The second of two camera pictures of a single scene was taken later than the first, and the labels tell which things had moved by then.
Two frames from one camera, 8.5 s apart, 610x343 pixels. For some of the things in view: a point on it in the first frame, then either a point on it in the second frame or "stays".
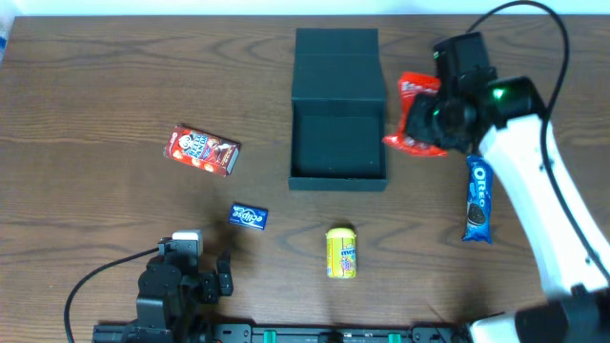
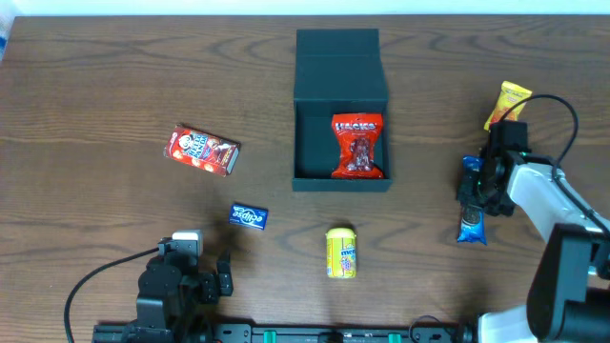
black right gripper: (424, 124) -> (479, 189)
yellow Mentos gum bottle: (341, 252) stays
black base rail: (323, 332) stays
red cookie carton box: (201, 151) stays
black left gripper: (210, 284) stays
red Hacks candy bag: (411, 86) -> (357, 133)
